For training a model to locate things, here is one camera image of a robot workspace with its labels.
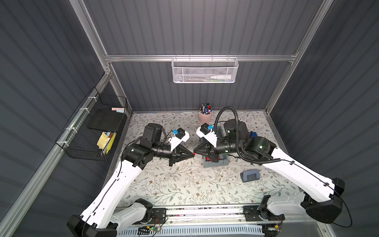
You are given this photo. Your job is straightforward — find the white marker in basket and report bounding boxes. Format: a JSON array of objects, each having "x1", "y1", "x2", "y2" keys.
[{"x1": 210, "y1": 75, "x2": 232, "y2": 81}]

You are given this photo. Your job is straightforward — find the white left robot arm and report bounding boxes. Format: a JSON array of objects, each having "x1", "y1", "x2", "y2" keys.
[{"x1": 67, "y1": 123, "x2": 194, "y2": 237}]

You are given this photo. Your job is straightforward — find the black wire wall basket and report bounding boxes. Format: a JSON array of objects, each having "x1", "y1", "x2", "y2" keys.
[{"x1": 56, "y1": 88, "x2": 128, "y2": 162}]

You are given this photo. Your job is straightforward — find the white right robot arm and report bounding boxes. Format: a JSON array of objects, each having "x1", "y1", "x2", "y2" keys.
[{"x1": 194, "y1": 106, "x2": 347, "y2": 224}]

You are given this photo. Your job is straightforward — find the pink pen cup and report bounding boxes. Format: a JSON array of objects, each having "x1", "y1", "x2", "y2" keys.
[{"x1": 199, "y1": 103, "x2": 213, "y2": 124}]

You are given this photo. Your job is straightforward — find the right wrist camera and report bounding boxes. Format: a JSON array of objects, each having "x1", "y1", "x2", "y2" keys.
[{"x1": 196, "y1": 123, "x2": 218, "y2": 147}]

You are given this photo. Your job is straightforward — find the grey plastic bin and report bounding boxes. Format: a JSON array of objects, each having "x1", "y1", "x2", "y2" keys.
[{"x1": 202, "y1": 125, "x2": 230, "y2": 168}]

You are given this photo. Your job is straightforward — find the grey tape dispenser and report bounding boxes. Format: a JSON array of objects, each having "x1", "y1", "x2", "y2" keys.
[{"x1": 240, "y1": 169, "x2": 261, "y2": 183}]

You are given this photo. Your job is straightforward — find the blue stapler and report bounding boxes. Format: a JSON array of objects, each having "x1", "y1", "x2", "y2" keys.
[{"x1": 250, "y1": 131, "x2": 258, "y2": 138}]

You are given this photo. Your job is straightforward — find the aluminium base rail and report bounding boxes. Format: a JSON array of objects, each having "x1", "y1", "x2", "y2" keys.
[{"x1": 124, "y1": 202, "x2": 323, "y2": 226}]

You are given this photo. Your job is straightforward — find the white wire wall basket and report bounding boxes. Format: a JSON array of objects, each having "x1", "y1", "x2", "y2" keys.
[{"x1": 171, "y1": 56, "x2": 239, "y2": 84}]

